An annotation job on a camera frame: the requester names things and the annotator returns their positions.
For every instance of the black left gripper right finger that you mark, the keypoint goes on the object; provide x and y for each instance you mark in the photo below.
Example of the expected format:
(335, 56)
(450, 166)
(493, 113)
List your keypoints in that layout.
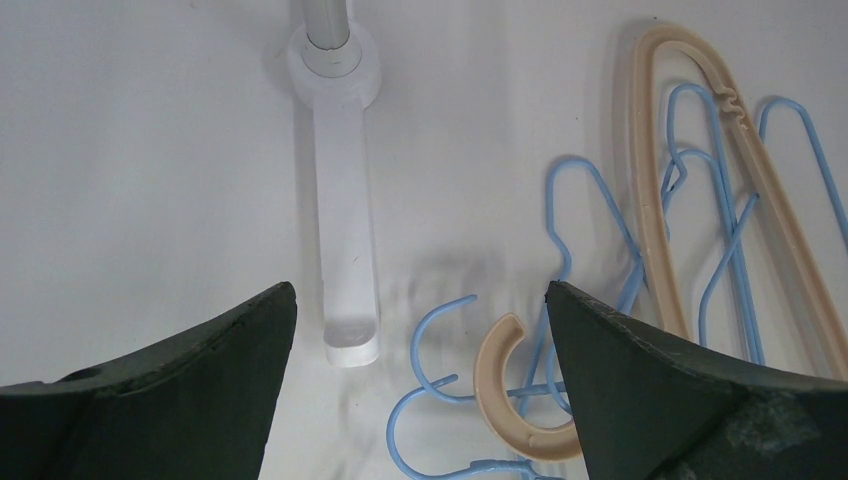
(650, 405)

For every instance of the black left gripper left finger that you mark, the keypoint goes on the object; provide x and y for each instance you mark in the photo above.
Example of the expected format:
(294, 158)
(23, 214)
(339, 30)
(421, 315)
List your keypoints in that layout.
(197, 405)

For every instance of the metal clothes rack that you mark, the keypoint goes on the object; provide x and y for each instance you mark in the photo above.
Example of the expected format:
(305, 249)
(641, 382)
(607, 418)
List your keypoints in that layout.
(336, 71)

